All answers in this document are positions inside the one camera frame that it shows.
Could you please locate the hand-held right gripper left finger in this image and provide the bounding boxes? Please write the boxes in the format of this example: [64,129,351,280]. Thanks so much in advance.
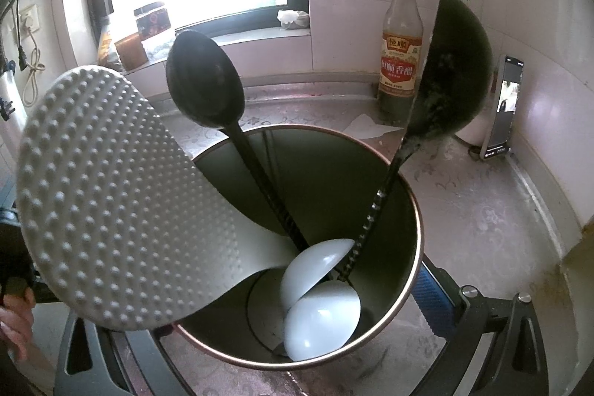
[56,312,161,396]

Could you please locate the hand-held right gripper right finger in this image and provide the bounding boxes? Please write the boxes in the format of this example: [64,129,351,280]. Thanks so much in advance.
[408,257,548,396]

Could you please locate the white dotted rice paddle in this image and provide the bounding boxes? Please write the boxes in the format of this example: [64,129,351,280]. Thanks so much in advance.
[16,66,293,334]

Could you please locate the dark metal utensil pot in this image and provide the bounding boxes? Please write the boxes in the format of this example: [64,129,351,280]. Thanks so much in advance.
[174,124,425,373]

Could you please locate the black ladle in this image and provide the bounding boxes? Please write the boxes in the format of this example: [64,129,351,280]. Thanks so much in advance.
[332,0,495,283]

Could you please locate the black spoon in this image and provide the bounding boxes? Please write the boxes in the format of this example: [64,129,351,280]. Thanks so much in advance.
[166,29,311,253]

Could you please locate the person's left hand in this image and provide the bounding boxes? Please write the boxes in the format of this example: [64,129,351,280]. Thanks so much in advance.
[0,278,37,362]

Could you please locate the white jar red lid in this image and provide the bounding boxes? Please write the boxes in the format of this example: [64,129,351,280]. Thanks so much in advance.
[455,108,488,146]

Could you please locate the white paper scrap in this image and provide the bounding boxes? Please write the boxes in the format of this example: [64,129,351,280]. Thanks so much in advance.
[346,115,404,139]

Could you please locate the smartphone on stand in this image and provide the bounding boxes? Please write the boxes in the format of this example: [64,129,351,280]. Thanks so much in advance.
[478,55,525,159]

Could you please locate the yellow packet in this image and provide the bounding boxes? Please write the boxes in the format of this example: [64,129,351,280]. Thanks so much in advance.
[97,25,117,63]

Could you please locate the brown jar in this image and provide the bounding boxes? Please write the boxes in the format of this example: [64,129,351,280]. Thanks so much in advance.
[115,32,149,69]

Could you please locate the vinegar bottle yellow cap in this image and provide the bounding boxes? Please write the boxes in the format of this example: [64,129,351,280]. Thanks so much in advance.
[377,0,424,125]

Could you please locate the clear jar dark lid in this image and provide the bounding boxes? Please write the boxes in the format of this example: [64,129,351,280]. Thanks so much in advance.
[134,1,172,42]

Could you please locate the crumpled white tissue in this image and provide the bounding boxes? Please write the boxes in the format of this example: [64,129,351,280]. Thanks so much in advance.
[277,9,309,29]

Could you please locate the white cord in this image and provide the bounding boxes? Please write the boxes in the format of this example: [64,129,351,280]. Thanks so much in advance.
[21,29,45,107]

